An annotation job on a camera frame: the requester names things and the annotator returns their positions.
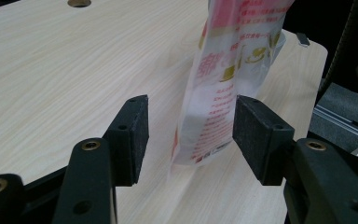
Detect aluminium floor rail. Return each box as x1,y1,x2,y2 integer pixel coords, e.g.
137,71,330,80
310,104,358,157

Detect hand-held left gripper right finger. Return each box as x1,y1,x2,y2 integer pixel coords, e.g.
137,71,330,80
232,94,358,224

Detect grey cable plug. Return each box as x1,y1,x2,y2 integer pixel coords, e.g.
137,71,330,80
296,32,311,48

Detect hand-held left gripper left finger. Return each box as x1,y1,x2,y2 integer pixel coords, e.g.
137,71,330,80
51,94,150,224

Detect clear plastic bag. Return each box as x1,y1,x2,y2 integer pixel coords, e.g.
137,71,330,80
167,0,296,185

